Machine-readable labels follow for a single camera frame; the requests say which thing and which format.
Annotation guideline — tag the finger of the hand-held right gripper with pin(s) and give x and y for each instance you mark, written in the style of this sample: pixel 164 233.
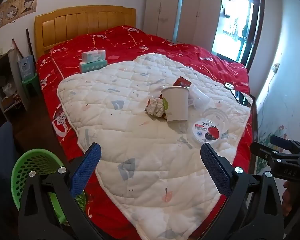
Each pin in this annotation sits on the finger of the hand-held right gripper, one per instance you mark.
pixel 261 151
pixel 281 141

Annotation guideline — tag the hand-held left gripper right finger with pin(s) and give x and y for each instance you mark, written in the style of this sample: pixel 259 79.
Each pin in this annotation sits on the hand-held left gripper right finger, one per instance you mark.
pixel 215 170

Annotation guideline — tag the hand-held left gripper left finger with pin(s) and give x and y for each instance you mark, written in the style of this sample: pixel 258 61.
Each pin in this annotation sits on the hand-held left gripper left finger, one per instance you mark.
pixel 86 170

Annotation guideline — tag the round printed plastic lid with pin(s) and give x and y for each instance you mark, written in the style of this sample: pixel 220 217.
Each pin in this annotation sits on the round printed plastic lid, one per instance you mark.
pixel 205 132

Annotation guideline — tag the green plastic basket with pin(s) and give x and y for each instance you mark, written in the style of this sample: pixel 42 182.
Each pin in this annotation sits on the green plastic basket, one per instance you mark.
pixel 27 160

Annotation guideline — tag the clear plastic cup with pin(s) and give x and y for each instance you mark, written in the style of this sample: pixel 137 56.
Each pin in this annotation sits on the clear plastic cup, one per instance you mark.
pixel 200 98

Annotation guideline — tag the white paper cup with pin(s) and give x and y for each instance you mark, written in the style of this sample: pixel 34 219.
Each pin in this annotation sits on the white paper cup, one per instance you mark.
pixel 176 105

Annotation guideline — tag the paper ball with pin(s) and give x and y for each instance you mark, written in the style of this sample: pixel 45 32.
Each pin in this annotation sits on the paper ball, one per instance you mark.
pixel 155 107

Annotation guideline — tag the red snack wrapper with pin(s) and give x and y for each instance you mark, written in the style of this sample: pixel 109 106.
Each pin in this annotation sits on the red snack wrapper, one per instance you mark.
pixel 182 82

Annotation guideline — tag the person's right hand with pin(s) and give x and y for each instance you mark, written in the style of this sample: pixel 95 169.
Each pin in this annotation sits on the person's right hand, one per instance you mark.
pixel 295 197

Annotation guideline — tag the white quilted mat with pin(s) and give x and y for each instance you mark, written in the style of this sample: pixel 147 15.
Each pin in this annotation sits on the white quilted mat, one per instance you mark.
pixel 115 135

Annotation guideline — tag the black smartphone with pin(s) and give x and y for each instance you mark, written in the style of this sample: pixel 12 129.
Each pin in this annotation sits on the black smartphone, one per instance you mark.
pixel 241 97

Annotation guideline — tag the small white square device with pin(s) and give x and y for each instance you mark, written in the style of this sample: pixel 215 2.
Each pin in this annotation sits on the small white square device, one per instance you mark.
pixel 230 85

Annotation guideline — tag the dark blue chair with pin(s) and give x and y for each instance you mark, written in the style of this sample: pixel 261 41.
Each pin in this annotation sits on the dark blue chair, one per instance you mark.
pixel 0 140

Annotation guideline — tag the teal tissue box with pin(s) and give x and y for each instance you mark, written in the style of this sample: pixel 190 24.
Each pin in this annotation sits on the teal tissue box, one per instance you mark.
pixel 92 66

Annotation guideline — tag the green plastic stool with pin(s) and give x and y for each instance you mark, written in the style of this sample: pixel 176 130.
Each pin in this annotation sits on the green plastic stool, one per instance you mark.
pixel 30 82

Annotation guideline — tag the white tissue box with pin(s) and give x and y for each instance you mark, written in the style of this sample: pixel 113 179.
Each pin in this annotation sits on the white tissue box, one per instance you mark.
pixel 93 55

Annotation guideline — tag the blue paper bag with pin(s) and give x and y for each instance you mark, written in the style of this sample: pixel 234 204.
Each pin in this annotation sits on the blue paper bag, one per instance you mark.
pixel 26 67

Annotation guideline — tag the brown framed doorway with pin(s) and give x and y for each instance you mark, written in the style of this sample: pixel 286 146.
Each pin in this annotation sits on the brown framed doorway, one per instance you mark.
pixel 235 30

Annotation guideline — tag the white desk with shelves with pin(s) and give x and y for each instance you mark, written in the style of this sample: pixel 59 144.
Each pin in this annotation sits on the white desk with shelves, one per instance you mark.
pixel 0 80

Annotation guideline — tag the red patterned blanket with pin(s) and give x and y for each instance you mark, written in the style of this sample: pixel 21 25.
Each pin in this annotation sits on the red patterned blanket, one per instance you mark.
pixel 140 42

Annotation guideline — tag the dark sheathed sword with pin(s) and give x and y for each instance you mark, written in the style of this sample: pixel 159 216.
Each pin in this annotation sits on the dark sheathed sword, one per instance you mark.
pixel 30 42

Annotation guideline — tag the red wooden stick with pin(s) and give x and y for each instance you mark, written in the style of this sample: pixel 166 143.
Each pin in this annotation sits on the red wooden stick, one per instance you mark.
pixel 17 48

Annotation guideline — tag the wooden bed headboard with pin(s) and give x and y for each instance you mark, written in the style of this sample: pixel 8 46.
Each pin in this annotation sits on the wooden bed headboard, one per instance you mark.
pixel 90 20

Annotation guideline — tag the white wardrobe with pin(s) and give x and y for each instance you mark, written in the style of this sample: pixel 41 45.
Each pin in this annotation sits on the white wardrobe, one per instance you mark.
pixel 182 12

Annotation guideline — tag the flower wall decal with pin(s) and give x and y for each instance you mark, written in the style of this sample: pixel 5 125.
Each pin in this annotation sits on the flower wall decal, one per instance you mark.
pixel 262 160

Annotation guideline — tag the wall socket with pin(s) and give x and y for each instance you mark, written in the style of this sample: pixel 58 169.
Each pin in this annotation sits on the wall socket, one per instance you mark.
pixel 276 67

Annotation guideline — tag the three-portrait wall poster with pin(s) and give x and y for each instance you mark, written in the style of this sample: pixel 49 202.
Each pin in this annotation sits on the three-portrait wall poster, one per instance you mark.
pixel 15 7

